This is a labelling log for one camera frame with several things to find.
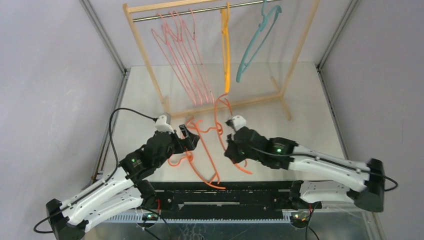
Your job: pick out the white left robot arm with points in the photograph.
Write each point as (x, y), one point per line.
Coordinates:
(126, 187)

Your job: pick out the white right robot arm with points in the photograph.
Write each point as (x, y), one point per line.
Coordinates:
(359, 183)

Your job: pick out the aluminium frame post left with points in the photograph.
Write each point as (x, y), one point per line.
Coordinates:
(113, 82)

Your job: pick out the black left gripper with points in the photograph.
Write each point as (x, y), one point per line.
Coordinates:
(188, 143)

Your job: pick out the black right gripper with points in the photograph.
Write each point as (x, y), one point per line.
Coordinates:
(234, 142)

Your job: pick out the hanging pink wire hanger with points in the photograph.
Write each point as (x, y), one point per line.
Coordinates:
(168, 42)

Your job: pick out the teal plastic hanger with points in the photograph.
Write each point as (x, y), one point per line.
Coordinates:
(268, 20)

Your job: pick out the metal cable tray base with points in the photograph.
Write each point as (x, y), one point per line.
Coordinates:
(326, 221)

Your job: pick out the metal rack rod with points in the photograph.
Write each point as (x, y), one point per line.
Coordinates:
(197, 11)

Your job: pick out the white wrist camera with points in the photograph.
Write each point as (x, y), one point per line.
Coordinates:
(236, 122)
(163, 123)

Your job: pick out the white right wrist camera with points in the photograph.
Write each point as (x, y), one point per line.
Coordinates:
(236, 122)

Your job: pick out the yellow plastic hanger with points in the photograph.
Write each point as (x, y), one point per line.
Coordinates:
(225, 46)

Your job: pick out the pink wire hanger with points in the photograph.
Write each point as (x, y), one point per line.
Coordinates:
(178, 45)
(189, 23)
(168, 42)
(193, 61)

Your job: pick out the aluminium frame post right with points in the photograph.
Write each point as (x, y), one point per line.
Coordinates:
(326, 74)

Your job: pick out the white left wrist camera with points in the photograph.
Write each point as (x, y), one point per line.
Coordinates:
(163, 123)

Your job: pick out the wooden clothes rack frame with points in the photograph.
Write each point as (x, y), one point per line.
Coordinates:
(164, 100)

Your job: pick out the aluminium frame post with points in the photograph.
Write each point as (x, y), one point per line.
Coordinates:
(326, 74)
(113, 82)

